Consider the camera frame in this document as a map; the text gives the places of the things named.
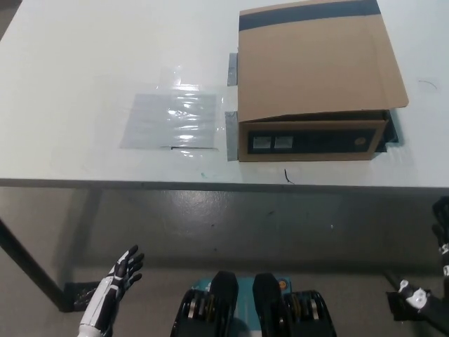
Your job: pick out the black table leg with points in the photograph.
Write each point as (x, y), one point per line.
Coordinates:
(33, 265)

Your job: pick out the black floor tape patch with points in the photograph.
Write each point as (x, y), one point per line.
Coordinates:
(398, 309)
(82, 295)

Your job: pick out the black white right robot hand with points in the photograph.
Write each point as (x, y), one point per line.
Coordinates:
(442, 242)

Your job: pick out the brown cardboard storage box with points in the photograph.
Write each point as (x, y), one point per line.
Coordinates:
(308, 70)

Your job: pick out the clear plastic sheet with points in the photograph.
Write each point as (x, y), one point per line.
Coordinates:
(175, 119)

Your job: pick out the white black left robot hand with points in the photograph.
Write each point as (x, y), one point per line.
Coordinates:
(117, 277)

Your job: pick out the small black scrap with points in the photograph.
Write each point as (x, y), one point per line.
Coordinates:
(288, 176)

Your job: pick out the grey tape strip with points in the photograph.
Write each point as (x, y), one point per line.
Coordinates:
(231, 137)
(233, 69)

